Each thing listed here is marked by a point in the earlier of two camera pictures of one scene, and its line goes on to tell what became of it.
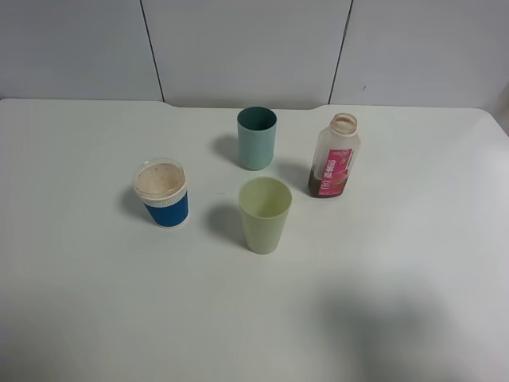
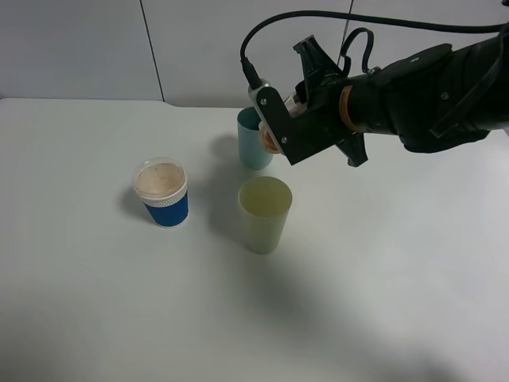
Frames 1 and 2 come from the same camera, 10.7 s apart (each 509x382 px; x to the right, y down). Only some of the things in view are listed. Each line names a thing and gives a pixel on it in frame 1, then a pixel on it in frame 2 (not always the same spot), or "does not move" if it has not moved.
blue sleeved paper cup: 161,184 does not move
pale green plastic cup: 264,203 does not move
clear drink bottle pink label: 335,152 to 267,135
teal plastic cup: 256,128 does not move
